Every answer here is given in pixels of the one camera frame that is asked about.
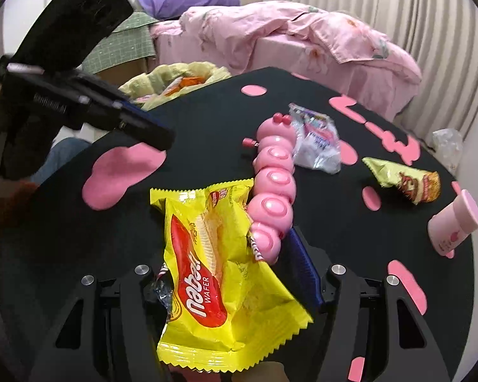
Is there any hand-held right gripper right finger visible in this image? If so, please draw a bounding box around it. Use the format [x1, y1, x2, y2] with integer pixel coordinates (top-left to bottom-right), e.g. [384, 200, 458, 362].
[289, 226, 451, 382]

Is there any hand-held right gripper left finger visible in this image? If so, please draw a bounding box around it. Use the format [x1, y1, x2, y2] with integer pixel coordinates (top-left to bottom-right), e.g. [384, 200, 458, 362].
[42, 265, 172, 382]

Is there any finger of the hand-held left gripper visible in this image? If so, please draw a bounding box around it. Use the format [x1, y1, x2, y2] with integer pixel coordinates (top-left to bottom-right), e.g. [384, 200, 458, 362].
[119, 113, 176, 152]
[121, 101, 160, 122]

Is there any orange snack packet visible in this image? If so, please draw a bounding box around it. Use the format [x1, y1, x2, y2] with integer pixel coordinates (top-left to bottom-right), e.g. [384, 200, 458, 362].
[159, 75, 206, 96]

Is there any bin with yellow bag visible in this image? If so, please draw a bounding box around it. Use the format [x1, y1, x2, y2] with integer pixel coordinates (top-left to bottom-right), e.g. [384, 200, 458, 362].
[119, 61, 232, 112]

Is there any yellow wafer packet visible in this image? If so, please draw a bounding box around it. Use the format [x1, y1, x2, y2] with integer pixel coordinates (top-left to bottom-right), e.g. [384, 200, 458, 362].
[149, 178, 315, 374]

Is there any person's left forearm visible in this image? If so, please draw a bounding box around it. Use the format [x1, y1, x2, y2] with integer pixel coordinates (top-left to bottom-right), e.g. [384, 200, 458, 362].
[0, 83, 40, 283]

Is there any striped foil wrapper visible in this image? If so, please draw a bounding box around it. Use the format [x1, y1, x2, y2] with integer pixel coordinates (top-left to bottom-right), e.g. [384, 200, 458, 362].
[149, 265, 178, 323]

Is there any black pink-patterned tablecloth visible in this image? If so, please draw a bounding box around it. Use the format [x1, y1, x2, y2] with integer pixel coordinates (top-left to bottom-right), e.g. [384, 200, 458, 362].
[0, 67, 474, 382]

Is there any green checked cloth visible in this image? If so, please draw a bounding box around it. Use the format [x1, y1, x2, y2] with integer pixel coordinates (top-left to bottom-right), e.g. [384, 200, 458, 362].
[82, 11, 158, 74]

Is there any person's leg in jeans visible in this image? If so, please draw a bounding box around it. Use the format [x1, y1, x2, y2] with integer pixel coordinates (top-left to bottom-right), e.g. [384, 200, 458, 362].
[30, 137, 92, 186]

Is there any pink caterpillar toy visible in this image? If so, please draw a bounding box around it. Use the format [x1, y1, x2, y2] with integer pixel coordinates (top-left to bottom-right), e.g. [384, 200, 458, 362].
[242, 113, 297, 265]

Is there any purple pillow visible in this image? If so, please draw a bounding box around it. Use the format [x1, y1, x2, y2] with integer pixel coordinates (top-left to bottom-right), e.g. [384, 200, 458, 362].
[136, 0, 240, 20]

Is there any clear plastic snack wrapper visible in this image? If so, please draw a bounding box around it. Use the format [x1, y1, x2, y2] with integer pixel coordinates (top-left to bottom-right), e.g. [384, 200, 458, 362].
[289, 103, 341, 175]

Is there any long yellow snack packet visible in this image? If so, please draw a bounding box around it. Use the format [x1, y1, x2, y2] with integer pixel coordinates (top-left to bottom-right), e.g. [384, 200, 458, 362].
[362, 157, 441, 205]

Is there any bed with pink sheet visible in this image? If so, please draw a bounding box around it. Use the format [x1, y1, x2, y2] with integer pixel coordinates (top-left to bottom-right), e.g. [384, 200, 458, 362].
[149, 1, 423, 120]

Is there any pink cup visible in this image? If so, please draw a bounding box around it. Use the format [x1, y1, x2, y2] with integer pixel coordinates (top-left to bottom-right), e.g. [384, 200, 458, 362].
[427, 189, 478, 259]

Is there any pink floral duvet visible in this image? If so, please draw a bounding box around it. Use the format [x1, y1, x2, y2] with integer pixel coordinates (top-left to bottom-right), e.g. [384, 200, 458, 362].
[179, 1, 423, 84]

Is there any white plastic bag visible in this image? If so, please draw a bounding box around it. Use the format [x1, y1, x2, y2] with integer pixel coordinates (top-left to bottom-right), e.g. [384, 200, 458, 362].
[432, 128, 464, 173]

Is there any striped beige curtain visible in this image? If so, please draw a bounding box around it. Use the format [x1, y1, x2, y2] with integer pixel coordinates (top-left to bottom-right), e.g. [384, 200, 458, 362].
[281, 0, 478, 144]

